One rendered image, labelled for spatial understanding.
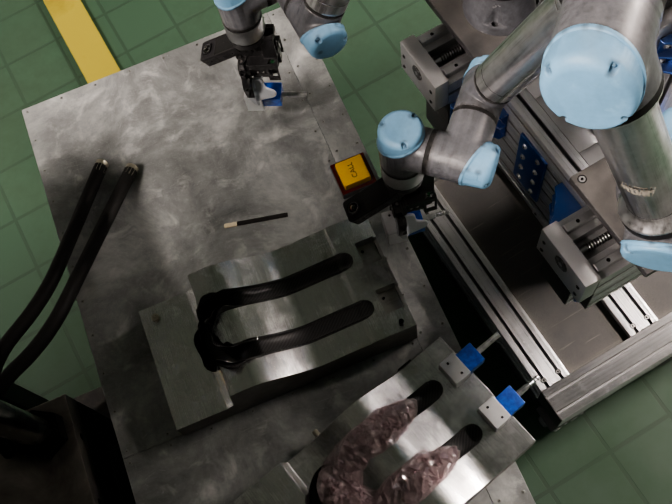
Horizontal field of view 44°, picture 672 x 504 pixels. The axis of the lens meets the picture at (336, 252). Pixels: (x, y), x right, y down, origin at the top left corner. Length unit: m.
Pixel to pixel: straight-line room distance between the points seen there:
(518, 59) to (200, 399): 0.87
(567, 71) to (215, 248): 1.03
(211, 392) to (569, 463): 1.18
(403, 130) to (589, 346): 1.17
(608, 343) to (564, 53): 1.46
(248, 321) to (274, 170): 0.41
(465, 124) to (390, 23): 1.72
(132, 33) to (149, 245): 1.48
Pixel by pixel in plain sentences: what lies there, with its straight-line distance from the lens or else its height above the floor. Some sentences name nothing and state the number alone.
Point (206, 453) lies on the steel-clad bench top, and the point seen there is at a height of 0.80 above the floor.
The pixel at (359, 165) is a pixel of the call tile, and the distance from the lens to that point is 1.81.
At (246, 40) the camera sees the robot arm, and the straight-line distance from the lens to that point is 1.62.
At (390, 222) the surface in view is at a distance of 1.64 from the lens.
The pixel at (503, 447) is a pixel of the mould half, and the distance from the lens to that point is 1.60.
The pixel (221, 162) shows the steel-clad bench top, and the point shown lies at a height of 0.80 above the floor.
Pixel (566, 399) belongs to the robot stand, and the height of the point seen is 0.23.
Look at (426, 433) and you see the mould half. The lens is 1.59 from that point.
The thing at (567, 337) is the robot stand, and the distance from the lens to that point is 2.34.
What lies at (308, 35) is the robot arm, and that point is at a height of 1.26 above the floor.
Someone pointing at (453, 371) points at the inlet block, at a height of 0.88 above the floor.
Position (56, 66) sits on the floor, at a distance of 3.26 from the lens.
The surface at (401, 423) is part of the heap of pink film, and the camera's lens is 1.56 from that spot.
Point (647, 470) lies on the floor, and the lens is 2.53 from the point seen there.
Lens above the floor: 2.43
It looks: 67 degrees down
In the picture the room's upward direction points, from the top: 16 degrees counter-clockwise
